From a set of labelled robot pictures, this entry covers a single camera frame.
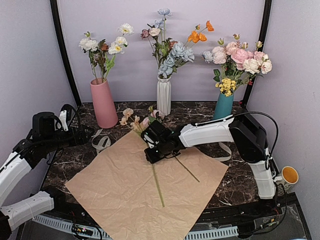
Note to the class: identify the white poppy flower stem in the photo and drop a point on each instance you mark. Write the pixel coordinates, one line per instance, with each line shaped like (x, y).
(117, 47)

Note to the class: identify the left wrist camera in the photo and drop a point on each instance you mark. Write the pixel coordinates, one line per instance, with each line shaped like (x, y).
(65, 116)

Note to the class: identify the beige ribbon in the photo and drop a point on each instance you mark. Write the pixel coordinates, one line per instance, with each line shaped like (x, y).
(102, 144)

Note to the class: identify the black left corner post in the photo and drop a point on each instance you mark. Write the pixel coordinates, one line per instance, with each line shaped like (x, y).
(63, 51)

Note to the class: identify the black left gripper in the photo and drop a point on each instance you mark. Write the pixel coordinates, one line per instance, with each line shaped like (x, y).
(82, 140)

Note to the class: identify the pink ceramic vase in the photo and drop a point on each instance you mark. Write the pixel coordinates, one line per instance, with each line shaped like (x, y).
(103, 104)

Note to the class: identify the white slotted cable duct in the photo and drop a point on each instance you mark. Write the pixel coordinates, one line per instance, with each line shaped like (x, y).
(91, 232)

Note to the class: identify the white ribbed vase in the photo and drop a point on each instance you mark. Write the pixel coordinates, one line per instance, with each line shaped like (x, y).
(163, 102)

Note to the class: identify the white mug yellow inside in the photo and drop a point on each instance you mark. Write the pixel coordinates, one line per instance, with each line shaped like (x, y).
(288, 177)

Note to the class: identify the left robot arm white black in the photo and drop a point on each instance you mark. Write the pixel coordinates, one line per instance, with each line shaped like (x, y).
(24, 157)

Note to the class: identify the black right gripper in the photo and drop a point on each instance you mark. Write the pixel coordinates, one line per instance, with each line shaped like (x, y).
(151, 158)

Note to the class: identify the black front table rail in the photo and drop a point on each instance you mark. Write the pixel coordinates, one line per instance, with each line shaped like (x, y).
(243, 214)

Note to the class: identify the blue and orange flower arrangement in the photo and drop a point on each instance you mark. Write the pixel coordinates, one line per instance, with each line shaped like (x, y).
(171, 54)

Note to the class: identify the beige kraft wrapping paper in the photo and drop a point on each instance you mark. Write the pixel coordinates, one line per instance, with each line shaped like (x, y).
(131, 199)

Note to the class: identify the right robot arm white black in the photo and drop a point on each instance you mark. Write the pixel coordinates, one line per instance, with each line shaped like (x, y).
(243, 130)

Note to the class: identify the pink rose flower stem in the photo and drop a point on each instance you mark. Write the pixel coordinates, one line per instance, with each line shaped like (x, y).
(175, 150)

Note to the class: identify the teal vase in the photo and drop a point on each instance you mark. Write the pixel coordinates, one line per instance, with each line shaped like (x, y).
(223, 106)

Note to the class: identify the pink peony flower arrangement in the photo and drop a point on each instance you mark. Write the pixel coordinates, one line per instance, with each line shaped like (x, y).
(239, 65)

